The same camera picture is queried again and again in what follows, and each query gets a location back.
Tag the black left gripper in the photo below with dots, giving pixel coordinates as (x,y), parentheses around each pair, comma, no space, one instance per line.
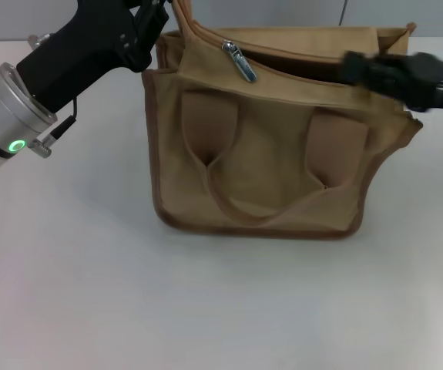
(90,42)

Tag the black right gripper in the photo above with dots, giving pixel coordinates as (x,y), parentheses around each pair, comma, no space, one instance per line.
(440,85)

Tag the silver metal zipper pull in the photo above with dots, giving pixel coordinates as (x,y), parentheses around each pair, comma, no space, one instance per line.
(246,69)

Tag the khaki canvas food bag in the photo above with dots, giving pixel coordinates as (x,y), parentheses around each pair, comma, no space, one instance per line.
(267,154)

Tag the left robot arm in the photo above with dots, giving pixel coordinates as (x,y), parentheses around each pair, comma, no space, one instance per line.
(1,112)

